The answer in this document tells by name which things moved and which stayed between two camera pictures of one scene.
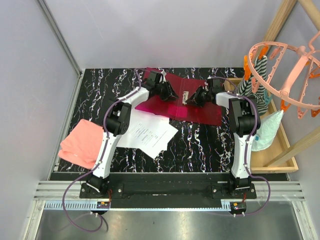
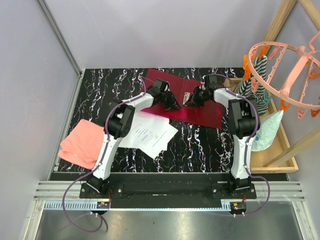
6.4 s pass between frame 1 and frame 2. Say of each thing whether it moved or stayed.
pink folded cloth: stayed
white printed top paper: stayed
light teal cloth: stayed
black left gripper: moved
